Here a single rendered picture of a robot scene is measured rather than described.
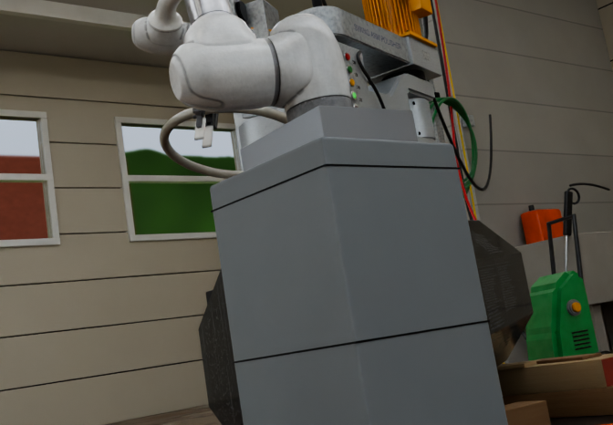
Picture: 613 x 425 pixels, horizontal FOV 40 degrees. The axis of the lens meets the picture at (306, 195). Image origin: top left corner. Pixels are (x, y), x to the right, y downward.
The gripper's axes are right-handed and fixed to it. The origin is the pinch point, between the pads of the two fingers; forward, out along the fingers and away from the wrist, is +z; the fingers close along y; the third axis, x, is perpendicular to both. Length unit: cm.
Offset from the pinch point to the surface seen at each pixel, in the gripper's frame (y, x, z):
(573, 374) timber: 128, -89, 46
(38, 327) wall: 484, 436, -123
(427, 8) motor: 119, -44, -123
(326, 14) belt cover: 55, -18, -80
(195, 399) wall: 652, 343, -82
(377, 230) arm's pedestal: -42, -64, 57
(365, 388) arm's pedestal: -41, -61, 88
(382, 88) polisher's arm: 104, -26, -75
